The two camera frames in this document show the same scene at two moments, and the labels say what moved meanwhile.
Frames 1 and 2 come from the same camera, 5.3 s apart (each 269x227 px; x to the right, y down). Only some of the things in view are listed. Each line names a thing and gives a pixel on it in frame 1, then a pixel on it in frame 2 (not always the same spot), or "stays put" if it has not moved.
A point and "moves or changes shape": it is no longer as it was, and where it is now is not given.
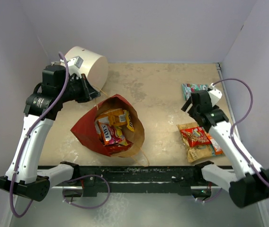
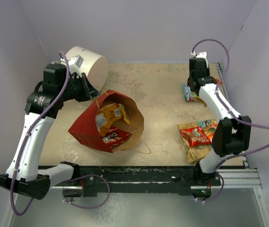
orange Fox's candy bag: (111, 135) to (220, 82)
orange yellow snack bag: (116, 117) moves or changes shape
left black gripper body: (77, 90) stays put
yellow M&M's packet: (130, 125) to (126, 118)
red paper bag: (85, 129) moves or changes shape
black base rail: (90, 179) stays put
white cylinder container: (94, 66) stays put
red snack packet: (195, 136) stays put
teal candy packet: (187, 89) stays put
